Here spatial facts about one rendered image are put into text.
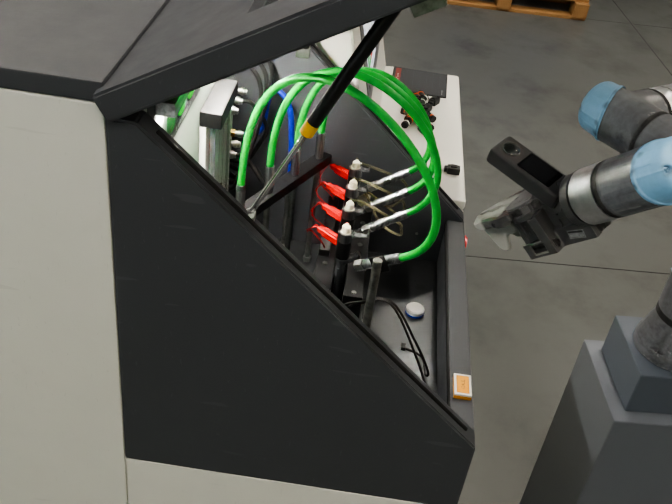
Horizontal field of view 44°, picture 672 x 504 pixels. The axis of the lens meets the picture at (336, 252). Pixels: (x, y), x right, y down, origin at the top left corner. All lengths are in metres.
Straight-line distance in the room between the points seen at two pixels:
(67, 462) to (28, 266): 0.43
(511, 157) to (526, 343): 2.01
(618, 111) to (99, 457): 1.01
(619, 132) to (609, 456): 0.86
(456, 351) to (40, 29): 0.88
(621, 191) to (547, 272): 2.47
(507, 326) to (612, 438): 1.42
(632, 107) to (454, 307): 0.63
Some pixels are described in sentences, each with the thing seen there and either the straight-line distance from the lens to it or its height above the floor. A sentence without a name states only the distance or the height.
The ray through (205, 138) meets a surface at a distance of 1.48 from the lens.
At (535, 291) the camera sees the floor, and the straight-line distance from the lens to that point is 3.35.
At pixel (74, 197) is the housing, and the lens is 1.17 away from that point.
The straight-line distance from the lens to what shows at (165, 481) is 1.54.
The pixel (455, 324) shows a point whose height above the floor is 0.95.
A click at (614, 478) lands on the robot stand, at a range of 1.88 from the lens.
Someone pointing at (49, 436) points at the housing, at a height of 0.82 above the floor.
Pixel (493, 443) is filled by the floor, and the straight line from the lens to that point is 2.71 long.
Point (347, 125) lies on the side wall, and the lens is 1.76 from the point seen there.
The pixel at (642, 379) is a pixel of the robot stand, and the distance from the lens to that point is 1.71.
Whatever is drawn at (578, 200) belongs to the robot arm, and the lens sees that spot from 1.07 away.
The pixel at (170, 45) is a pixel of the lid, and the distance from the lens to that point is 1.09.
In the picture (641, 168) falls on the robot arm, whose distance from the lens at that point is 1.00.
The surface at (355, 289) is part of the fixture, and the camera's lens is 1.57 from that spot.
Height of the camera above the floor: 1.96
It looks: 36 degrees down
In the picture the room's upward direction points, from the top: 8 degrees clockwise
